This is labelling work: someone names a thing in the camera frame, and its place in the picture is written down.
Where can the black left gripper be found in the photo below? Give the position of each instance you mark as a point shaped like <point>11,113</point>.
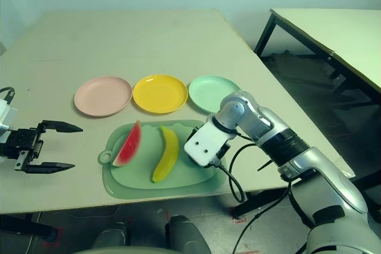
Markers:
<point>21,144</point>

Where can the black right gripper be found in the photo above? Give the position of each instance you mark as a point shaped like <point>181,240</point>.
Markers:
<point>224,149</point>

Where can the yellow banana toy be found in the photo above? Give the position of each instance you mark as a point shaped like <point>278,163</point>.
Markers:
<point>168,156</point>

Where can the red watermelon slice toy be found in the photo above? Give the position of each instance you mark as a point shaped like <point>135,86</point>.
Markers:
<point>129,147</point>

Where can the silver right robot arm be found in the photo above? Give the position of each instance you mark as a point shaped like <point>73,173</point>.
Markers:
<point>297,147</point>

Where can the mint green plastic plate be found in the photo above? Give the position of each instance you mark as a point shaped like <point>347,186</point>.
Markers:
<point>205,93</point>

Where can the pink plastic plate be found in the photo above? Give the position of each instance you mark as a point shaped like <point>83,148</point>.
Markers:
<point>102,96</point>

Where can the red floor tape mark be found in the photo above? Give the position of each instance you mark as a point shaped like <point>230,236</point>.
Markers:
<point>239,220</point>

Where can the yellow plastic plate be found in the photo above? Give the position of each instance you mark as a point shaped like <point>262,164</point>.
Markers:
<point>160,93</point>

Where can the green cutting board mat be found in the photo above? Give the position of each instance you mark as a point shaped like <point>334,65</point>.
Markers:
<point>143,176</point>

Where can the grey robot right leg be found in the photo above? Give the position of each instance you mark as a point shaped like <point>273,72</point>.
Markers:
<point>184,233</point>

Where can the grey robot leg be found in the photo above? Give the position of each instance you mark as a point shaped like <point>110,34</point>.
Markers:
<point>110,234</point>
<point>184,233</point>

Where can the grey robot left leg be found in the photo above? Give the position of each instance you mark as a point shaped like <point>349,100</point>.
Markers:
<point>110,234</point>

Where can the clear plastic film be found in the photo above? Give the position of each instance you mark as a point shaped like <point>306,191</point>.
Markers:
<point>346,169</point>

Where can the grey robot torso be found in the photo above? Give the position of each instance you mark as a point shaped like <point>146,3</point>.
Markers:
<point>134,251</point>

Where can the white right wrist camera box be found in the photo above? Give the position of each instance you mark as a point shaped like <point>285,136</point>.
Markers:
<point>205,144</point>

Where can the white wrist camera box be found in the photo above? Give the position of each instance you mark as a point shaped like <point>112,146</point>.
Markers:
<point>6,114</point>
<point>205,144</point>

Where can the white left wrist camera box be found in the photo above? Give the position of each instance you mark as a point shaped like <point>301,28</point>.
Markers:
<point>6,114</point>

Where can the beige side table black frame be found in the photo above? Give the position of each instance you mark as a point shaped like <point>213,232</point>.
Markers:
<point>333,31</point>

